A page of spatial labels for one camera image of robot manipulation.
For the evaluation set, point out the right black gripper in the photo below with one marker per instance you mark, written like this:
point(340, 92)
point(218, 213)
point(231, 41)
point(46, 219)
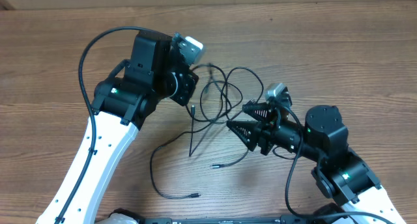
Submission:
point(267, 137)

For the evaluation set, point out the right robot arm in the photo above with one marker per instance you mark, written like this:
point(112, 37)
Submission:
point(340, 173)

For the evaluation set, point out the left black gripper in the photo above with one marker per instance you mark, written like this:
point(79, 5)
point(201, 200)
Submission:
point(188, 82)

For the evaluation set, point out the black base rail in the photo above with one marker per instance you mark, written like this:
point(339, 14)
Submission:
point(123, 216)

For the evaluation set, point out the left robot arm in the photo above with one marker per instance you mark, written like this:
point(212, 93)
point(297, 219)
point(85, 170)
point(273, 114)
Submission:
point(159, 68)

